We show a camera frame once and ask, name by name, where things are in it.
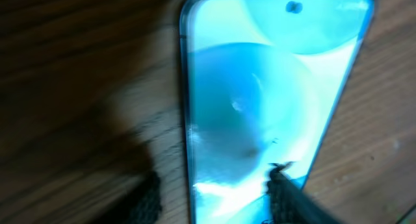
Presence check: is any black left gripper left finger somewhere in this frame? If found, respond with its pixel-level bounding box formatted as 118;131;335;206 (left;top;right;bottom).
94;171;162;224

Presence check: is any blue Galaxy smartphone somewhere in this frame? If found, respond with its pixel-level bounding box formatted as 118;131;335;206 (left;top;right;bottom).
178;0;376;224

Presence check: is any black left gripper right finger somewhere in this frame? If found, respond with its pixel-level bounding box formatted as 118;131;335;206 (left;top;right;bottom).
266;162;341;224

